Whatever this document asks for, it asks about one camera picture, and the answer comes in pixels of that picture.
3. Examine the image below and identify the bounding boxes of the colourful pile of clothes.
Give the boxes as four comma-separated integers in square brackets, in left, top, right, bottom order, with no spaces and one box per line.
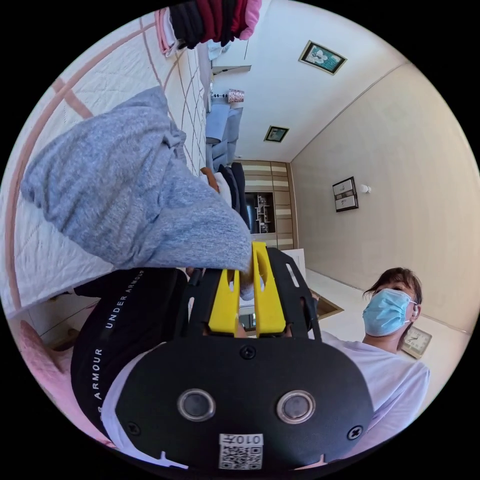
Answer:
[155,0,263,58]

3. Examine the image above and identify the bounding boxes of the dark pile of clothes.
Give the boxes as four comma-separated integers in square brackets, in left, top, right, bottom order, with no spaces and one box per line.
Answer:
[200,161,251,227]

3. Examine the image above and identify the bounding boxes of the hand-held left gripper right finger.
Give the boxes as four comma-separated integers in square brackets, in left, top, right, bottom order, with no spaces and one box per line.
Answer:
[251,241,287,337]

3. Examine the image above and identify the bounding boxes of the table lamp with patterned shade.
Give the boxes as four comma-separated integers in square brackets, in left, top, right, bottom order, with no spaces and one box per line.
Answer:
[211,88,246,104]

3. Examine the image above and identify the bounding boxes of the black framed double picture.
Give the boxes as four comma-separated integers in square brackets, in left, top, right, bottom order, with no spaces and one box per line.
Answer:
[331,175,360,214]

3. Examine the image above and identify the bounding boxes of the framed flower picture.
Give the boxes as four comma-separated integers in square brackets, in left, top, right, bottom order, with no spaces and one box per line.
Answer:
[298,39,348,76]

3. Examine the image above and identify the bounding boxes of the square wall clock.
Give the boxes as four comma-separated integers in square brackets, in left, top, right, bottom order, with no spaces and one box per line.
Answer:
[400,325,433,360]

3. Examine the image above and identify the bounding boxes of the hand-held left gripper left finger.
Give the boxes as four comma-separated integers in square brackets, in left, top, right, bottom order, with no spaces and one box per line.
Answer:
[207,268,241,335]

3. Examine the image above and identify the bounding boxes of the wooden cupboard with shelves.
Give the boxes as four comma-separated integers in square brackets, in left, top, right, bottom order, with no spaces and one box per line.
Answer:
[239,160,298,251]

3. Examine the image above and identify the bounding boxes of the small framed picture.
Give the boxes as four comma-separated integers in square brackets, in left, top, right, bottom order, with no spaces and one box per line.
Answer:
[263,125,290,144]

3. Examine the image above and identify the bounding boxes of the bed with white quilt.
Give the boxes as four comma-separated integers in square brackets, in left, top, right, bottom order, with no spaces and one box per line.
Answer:
[0,8,212,313]

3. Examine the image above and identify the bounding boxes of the light gray shorts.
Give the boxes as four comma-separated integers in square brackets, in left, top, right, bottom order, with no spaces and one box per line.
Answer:
[20,85,257,302]

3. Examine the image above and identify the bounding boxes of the person's body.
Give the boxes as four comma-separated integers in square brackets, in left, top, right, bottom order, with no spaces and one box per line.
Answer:
[70,266,432,452]

